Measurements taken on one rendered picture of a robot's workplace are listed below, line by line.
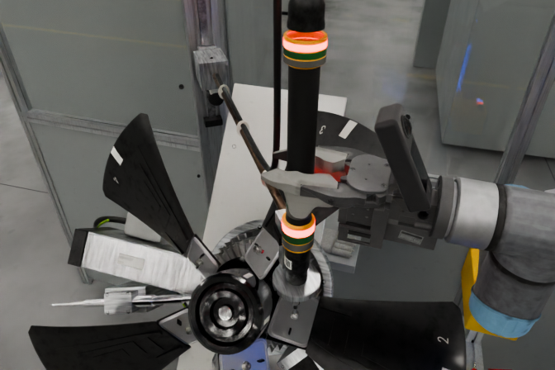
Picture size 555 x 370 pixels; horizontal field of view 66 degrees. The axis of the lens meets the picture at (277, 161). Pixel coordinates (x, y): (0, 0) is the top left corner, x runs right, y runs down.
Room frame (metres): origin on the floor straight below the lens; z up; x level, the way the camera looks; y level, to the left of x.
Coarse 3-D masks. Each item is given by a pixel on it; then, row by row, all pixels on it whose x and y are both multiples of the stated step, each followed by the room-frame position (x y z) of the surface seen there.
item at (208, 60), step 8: (200, 48) 1.04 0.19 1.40; (208, 48) 1.05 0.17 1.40; (200, 56) 1.00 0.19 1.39; (208, 56) 1.00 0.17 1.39; (216, 56) 1.00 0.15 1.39; (224, 56) 1.00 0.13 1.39; (200, 64) 0.95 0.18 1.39; (208, 64) 0.96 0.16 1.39; (216, 64) 0.96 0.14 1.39; (224, 64) 0.97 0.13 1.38; (200, 72) 0.95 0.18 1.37; (208, 72) 0.96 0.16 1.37; (216, 72) 0.96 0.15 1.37; (224, 72) 0.97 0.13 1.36; (200, 80) 0.96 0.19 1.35; (208, 80) 0.96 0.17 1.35; (224, 80) 0.97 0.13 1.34; (208, 88) 0.95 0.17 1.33; (216, 88) 0.96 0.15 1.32
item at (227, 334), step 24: (240, 264) 0.51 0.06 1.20; (216, 288) 0.42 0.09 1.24; (240, 288) 0.42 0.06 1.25; (264, 288) 0.43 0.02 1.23; (192, 312) 0.40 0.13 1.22; (216, 312) 0.40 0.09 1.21; (240, 312) 0.39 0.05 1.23; (264, 312) 0.39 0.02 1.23; (216, 336) 0.38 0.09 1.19; (240, 336) 0.37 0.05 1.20; (264, 336) 0.43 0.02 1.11
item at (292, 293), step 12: (276, 216) 0.45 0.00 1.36; (276, 228) 0.45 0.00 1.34; (276, 276) 0.42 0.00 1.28; (312, 276) 0.42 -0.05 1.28; (276, 288) 0.39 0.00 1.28; (288, 288) 0.39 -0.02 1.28; (300, 288) 0.39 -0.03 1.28; (312, 288) 0.39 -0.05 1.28; (288, 300) 0.38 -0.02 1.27; (300, 300) 0.38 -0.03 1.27
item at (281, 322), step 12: (312, 300) 0.45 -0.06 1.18; (276, 312) 0.42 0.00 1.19; (288, 312) 0.42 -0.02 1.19; (300, 312) 0.42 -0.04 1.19; (312, 312) 0.42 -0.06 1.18; (276, 324) 0.40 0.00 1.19; (288, 324) 0.40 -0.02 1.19; (300, 324) 0.40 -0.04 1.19; (312, 324) 0.40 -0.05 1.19; (276, 336) 0.38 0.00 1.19; (288, 336) 0.38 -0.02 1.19; (300, 336) 0.38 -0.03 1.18
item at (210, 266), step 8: (192, 240) 0.50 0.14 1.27; (192, 248) 0.51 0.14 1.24; (200, 248) 0.49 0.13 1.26; (192, 256) 0.51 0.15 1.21; (208, 256) 0.47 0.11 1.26; (192, 264) 0.52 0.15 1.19; (208, 264) 0.48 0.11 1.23; (216, 264) 0.46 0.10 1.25; (200, 272) 0.51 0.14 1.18; (208, 272) 0.49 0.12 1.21
